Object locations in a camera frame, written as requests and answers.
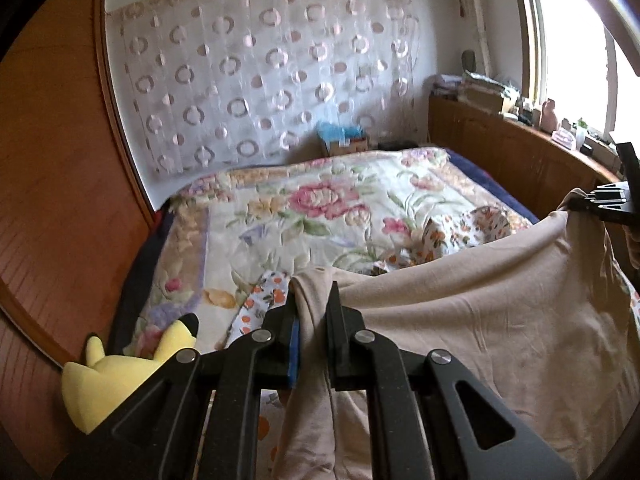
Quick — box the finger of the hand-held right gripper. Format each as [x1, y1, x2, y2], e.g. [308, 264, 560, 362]
[572, 204, 640, 227]
[569, 142, 640, 206]

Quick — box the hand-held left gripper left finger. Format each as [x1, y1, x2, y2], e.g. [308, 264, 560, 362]
[55, 282, 302, 480]

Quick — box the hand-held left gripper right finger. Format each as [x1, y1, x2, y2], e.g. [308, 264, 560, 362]
[325, 282, 576, 480]

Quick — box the beige printed t-shirt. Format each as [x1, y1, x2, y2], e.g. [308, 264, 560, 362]
[270, 187, 640, 480]

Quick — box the orange fruit print bedsheet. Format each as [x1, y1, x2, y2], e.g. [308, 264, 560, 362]
[225, 205, 640, 466]

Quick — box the pink bottle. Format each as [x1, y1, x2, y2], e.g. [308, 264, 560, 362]
[540, 98, 560, 131]

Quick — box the wooden side cabinet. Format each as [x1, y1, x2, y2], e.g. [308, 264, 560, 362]
[429, 95, 626, 221]

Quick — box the floral quilt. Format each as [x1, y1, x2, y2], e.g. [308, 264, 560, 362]
[122, 147, 533, 356]

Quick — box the small cardboard box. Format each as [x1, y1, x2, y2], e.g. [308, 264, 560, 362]
[460, 87, 513, 114]

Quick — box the window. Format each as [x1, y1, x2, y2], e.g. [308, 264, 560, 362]
[510, 0, 640, 136]

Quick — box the yellow plush toy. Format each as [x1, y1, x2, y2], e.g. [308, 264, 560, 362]
[61, 312, 200, 435]

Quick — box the pile of papers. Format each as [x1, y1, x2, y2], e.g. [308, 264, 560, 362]
[430, 71, 521, 113]

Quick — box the blue plastic bag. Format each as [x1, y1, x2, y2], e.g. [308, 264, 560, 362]
[316, 121, 366, 144]

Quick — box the circle pattern sheer curtain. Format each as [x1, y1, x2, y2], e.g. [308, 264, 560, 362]
[112, 0, 426, 181]

